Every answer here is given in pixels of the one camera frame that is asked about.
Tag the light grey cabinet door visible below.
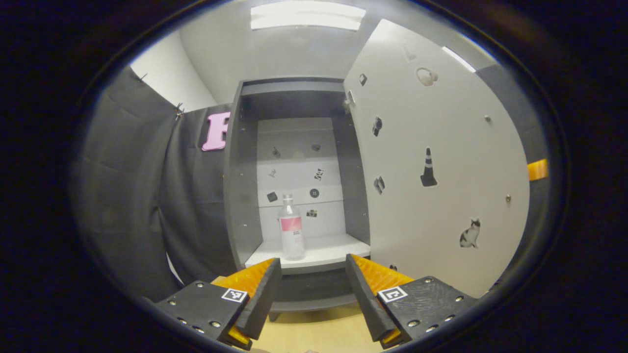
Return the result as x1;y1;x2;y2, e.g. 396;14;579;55
342;19;531;299

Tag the wide ceiling light panel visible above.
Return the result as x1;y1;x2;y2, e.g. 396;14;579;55
250;1;366;31

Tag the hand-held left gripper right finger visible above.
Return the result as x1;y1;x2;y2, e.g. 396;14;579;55
345;253;479;350

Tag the black backdrop cloth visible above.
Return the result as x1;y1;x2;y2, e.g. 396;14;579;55
74;64;552;302

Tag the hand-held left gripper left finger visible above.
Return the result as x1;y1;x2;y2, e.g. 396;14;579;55
155;257;283;351

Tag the clear bottle with pink label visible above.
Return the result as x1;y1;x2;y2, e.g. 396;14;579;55
278;194;306;260

